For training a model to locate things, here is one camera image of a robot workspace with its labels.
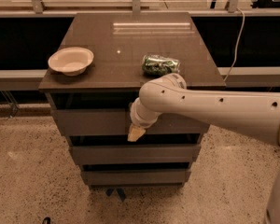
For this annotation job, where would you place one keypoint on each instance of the dark grey drawer cabinet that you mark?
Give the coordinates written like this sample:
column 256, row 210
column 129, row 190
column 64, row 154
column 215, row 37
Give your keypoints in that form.
column 119, row 42

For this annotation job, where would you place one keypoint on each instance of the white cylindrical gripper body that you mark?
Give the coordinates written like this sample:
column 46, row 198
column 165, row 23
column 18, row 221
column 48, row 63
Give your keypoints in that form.
column 139, row 120

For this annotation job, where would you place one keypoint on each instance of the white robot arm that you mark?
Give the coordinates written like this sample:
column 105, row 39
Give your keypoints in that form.
column 253, row 114

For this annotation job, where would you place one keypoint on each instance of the white paper bowl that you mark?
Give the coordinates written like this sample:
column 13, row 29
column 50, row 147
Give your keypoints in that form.
column 71, row 61

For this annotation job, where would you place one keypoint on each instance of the grey bottom drawer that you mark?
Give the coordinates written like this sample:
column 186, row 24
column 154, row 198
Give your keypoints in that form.
column 142, row 177

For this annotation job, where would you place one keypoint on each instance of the black cabinet foot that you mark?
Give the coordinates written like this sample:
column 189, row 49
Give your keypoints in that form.
column 119, row 191

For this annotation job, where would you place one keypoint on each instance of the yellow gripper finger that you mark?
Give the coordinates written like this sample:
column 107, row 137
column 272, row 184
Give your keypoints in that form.
column 135, row 133

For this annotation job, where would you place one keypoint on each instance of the grey top drawer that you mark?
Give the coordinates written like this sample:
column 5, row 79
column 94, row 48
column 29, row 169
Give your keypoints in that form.
column 79, row 122

